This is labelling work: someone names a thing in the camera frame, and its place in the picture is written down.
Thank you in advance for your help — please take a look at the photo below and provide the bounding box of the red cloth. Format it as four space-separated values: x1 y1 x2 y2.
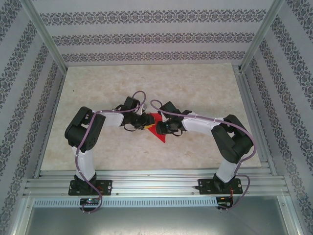
146 112 168 143

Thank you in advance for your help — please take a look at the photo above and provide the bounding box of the aluminium mounting beam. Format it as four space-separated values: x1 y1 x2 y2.
23 168 291 197

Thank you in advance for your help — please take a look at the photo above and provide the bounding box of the small circuit board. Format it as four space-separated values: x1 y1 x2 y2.
216 195 234 209
80 197 101 206

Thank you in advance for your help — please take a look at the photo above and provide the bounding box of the grey metal panel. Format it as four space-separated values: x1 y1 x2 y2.
19 207 300 235

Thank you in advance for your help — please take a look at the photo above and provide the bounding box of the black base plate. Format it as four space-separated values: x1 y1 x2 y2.
69 179 113 196
198 178 243 195

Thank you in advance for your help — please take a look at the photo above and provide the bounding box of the purple cable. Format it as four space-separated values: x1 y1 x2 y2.
74 91 148 215
150 99 257 213

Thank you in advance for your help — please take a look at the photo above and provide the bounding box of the slotted grey cable duct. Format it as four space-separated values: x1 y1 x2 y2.
33 197 220 208

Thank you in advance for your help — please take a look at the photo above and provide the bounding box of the aluminium table side rail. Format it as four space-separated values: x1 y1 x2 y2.
34 70 68 179
233 66 278 176

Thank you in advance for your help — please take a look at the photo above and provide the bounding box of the aluminium frame post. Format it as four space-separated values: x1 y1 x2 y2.
239 0 287 73
19 0 68 73

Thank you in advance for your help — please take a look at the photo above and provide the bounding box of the aluminium lower frame strut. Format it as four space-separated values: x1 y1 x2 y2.
11 195 35 235
278 195 304 235

